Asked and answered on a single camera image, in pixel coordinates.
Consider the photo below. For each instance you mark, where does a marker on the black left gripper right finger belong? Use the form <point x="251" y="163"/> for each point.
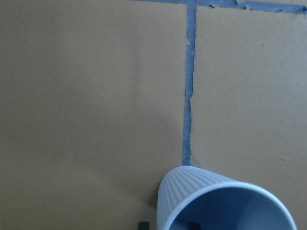
<point x="194" y="226"/>

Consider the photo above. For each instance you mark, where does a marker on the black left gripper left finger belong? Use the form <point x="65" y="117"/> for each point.
<point x="143" y="226"/>

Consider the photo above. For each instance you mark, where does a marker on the light blue ribbed cup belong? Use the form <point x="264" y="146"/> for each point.
<point x="190" y="194"/>

